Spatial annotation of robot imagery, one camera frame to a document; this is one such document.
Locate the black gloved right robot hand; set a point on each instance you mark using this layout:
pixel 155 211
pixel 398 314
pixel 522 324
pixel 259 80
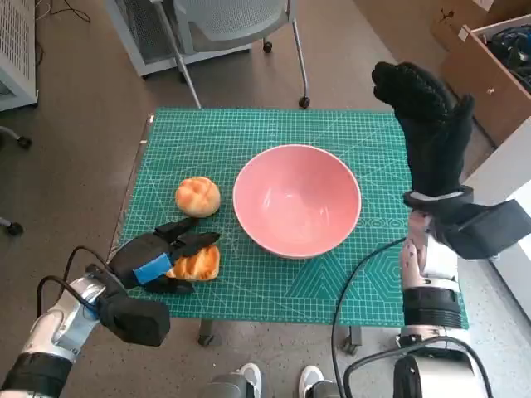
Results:
pixel 435 137

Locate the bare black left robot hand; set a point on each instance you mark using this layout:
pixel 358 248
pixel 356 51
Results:
pixel 141 257

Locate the long braided bread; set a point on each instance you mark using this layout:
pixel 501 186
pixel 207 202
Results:
pixel 199 265

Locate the round bread bun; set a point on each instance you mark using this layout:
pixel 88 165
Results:
pixel 197 197

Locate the pink bowl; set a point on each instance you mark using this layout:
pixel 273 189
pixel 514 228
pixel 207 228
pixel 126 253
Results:
pixel 296 199

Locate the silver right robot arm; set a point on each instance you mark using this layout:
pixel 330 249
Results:
pixel 431 307

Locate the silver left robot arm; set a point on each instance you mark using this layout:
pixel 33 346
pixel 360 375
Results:
pixel 54 323

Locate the wooden crate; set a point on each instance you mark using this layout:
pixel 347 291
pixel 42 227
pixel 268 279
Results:
pixel 477 87

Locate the white desk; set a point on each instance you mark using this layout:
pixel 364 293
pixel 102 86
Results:
pixel 493 178

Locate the cardboard box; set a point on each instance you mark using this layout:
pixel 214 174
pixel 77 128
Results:
pixel 456 25

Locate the green cutting mat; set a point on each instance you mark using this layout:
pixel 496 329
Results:
pixel 257 290

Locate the chair base with casters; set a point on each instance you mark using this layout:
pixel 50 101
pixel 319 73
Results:
pixel 22 142

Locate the grey office chair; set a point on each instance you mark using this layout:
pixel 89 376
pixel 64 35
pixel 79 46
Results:
pixel 236 20

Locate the white perforated appliance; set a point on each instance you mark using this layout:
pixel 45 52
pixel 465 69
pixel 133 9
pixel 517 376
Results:
pixel 14 49

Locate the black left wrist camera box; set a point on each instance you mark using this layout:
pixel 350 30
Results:
pixel 137 321

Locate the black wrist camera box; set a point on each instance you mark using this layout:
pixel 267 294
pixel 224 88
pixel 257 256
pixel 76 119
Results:
pixel 137 321
pixel 485 232

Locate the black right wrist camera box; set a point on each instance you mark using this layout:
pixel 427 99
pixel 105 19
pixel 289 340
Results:
pixel 485 232

